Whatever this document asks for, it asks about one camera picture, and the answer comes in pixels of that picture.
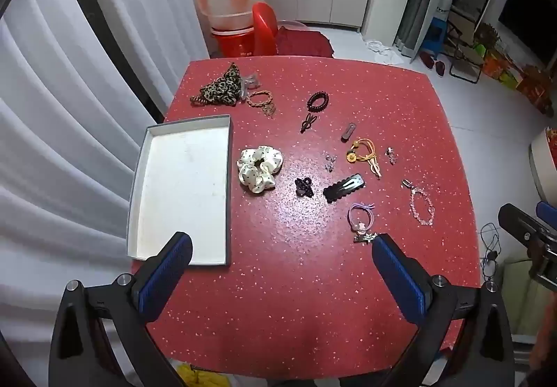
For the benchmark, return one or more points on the grey cardboard tray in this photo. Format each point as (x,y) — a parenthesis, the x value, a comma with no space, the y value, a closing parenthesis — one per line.
(182,195)

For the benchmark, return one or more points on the black bow hair clip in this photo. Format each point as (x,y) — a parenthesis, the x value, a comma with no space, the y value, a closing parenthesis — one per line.
(307,122)

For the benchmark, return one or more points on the red plastic bucket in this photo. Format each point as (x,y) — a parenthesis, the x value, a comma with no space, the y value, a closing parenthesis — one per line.
(233,43)

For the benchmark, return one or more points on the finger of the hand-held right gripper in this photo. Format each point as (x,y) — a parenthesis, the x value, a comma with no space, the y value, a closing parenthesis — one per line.
(549,213)
(518,226)

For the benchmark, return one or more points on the white round appliance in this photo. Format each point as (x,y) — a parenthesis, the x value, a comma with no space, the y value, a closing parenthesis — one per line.
(544,169)

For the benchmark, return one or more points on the person's right forearm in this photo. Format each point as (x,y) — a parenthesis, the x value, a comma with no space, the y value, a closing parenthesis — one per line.
(547,356)

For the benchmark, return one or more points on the star hair clip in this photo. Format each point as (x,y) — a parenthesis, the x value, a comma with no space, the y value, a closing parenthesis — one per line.
(364,238)

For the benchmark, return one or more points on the black folding chair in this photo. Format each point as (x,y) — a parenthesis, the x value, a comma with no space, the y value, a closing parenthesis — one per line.
(465,60)

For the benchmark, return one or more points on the white polka dot scrunchie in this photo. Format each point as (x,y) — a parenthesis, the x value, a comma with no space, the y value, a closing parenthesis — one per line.
(248,178)

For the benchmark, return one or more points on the pale green box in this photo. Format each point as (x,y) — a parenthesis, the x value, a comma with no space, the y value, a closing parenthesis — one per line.
(518,295)

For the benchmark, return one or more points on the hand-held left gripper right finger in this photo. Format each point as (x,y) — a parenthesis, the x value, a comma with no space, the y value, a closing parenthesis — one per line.
(398,278)

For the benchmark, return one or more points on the black flower hair clip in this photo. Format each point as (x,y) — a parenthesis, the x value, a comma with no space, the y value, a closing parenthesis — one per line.
(303,188)

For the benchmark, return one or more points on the black scalloped snap clip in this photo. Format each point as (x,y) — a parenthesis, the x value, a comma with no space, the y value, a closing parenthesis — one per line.
(343,188)

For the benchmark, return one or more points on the red plastic chair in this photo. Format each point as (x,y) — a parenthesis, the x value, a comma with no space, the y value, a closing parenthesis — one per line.
(264,30)

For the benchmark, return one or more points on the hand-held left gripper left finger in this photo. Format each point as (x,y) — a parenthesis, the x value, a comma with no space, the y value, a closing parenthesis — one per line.
(167,274)

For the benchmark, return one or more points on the red cloth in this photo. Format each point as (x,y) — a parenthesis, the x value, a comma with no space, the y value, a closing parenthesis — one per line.
(304,43)

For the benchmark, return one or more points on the red slipper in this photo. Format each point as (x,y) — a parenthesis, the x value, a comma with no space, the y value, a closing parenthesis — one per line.
(441,68)
(427,60)

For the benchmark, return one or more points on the leopard print hair bow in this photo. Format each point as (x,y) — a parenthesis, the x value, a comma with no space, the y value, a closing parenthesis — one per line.
(222,86)

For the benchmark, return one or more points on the blue plastic stool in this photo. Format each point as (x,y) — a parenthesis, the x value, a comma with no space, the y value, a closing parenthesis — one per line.
(435,36)

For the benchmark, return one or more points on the clear plastic hair claw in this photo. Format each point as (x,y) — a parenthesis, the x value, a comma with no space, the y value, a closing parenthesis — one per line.
(248,80)

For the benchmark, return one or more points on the yellow cloth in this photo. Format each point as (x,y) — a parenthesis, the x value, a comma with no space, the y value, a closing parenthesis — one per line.
(200,376)

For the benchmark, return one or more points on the white pleated curtain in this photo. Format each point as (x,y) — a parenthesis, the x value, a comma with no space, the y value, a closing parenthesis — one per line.
(65,108)

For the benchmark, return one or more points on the small silver crystal clip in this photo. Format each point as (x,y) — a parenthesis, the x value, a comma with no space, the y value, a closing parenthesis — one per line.
(391,155)

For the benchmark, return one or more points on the white cloth on floor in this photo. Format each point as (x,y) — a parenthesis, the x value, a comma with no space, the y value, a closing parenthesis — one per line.
(385,51)

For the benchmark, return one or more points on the pile of colourful boxes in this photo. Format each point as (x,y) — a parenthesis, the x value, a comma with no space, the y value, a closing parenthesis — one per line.
(522,73)

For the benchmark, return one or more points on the beige hair clip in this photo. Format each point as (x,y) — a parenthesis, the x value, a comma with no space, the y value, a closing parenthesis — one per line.
(374,167)

